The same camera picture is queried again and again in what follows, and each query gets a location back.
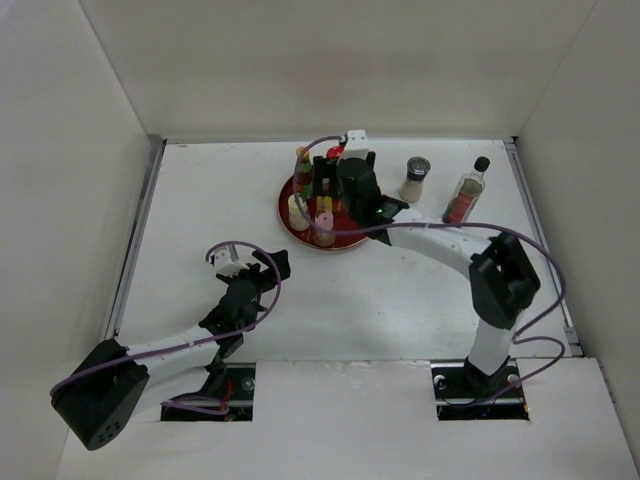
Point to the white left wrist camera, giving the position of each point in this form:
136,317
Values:
225,260

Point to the red-lid chili sauce jar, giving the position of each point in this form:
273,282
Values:
334,153

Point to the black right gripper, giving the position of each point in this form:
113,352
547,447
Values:
326,169

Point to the cream-lid small jar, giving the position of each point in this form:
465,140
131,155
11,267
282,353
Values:
296,216

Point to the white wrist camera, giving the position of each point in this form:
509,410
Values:
354,144
225,260

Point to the small yellow-label dark bottle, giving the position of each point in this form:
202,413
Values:
323,204

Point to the round red tray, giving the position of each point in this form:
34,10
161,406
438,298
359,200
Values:
311,237

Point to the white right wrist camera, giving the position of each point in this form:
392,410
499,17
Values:
354,144

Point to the black-top pepper grinder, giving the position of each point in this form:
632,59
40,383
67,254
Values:
417,168

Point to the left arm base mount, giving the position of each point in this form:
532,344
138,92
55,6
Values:
227,396

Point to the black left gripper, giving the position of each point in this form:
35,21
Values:
280,258

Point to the tall soy sauce bottle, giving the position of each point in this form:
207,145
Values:
467,192

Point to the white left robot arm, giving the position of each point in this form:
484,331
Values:
115,382

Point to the yellow-cap green-label sauce bottle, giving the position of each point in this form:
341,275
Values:
304,174

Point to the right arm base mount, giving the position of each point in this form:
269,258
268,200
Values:
458,400

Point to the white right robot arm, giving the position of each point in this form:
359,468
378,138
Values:
503,282

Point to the pink-lid small jar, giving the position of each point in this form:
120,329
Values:
324,227

